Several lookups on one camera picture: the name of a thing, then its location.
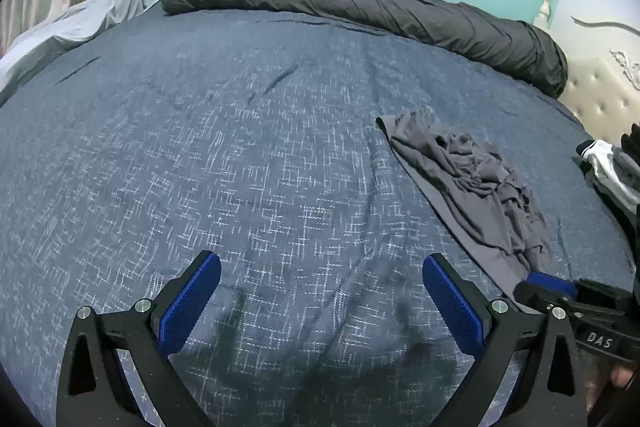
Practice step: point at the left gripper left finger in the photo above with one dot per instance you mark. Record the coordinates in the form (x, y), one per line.
(93, 389)

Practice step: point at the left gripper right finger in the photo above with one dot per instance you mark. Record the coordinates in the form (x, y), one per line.
(549, 390)

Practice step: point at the grey garment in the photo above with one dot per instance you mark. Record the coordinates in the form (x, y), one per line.
(490, 212)
(626, 168)

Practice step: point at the right hand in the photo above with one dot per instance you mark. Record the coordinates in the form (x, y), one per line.
(622, 374)

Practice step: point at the grey folded garment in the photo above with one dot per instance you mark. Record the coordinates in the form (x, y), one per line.
(626, 168)

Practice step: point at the white black folded garment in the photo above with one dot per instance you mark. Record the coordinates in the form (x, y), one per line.
(598, 155)

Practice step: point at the cream tufted headboard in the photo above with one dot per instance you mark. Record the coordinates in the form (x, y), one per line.
(602, 88)

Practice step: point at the blue patterned bed cover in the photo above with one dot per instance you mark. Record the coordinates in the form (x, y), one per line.
(254, 135)

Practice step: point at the light grey sheet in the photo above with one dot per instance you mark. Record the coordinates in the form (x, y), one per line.
(34, 49)

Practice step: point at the dark grey rolled duvet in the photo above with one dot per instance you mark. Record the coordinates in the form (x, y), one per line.
(513, 47)

